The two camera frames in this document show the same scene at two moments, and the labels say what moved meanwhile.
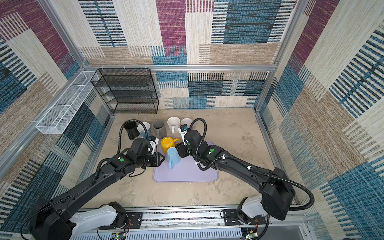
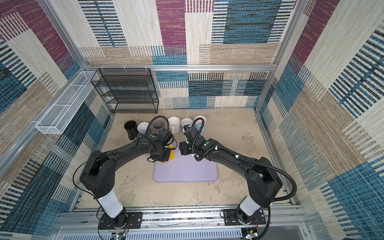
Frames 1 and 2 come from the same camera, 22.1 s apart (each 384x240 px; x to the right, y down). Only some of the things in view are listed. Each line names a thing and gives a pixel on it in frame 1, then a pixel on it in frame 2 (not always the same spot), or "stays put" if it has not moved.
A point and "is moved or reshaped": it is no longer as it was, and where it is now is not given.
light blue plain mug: x=173 y=157 is moved or reshaped
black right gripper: x=180 y=147 stays put
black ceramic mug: x=131 y=127 stays put
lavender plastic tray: x=187 y=170 stays put
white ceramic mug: x=174 y=123 stays put
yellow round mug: x=168 y=142 is moved or reshaped
